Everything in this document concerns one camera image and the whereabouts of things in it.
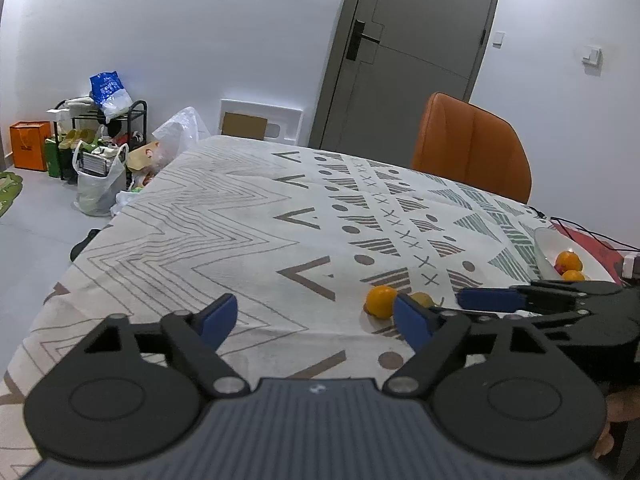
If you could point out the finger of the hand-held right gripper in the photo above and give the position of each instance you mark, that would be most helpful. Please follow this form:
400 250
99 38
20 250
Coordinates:
565 326
487 299

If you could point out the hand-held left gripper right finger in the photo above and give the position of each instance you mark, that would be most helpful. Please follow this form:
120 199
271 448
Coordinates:
412 324

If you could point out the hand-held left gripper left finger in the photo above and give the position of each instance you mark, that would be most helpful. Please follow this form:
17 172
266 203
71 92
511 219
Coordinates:
219 319

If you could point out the small orange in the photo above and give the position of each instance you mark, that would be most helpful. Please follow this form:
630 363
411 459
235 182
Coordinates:
568 261
573 276
381 301

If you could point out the white oval plate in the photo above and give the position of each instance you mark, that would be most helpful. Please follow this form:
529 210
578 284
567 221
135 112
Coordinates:
545 255

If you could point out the person's right hand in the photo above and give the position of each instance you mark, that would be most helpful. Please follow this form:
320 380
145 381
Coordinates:
620 407

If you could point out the yellow green round fruit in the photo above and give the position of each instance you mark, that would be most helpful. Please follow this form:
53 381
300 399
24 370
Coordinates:
422 299

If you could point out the white power adapter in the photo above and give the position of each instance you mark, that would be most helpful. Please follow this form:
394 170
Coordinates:
631 266

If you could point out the red patterned mat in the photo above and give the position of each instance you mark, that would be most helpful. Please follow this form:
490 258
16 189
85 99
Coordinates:
595 246

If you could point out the patterned white tablecloth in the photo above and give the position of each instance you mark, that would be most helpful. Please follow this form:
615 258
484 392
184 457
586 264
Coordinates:
200 230

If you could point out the small white plastic bag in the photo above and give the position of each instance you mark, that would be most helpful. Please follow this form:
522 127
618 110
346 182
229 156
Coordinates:
129 200

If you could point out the orange leather chair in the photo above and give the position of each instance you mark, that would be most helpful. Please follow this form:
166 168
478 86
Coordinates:
470 150

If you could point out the black object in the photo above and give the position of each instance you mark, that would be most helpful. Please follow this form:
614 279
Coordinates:
84 246

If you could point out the brown paper bag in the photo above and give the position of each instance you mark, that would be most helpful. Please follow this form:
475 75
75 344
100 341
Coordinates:
144 157

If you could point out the white tote bag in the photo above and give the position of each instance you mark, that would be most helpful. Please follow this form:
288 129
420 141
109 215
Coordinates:
97 185

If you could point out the clear plastic bag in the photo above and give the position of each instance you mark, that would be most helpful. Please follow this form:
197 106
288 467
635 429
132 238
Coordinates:
181 130

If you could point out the brown cardboard sheet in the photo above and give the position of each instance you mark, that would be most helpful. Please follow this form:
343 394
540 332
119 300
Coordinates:
244 126

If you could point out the white foam packaging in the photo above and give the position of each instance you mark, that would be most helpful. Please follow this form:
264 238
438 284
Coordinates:
287 120

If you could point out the black shoe rack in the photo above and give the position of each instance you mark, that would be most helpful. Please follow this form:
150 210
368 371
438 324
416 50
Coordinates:
141 120

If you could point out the green box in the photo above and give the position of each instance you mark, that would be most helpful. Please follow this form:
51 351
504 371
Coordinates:
52 157

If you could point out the blue white plastic bag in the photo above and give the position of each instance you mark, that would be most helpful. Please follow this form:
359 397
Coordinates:
110 92

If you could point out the orange box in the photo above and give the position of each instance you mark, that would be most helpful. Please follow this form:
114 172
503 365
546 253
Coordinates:
30 145

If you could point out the grey door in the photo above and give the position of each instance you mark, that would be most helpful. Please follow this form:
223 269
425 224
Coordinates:
420 20

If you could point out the small white wall switch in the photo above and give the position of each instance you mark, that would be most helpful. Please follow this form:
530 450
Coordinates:
498 39

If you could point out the wide white wall switch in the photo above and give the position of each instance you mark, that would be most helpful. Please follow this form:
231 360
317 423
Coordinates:
592 54

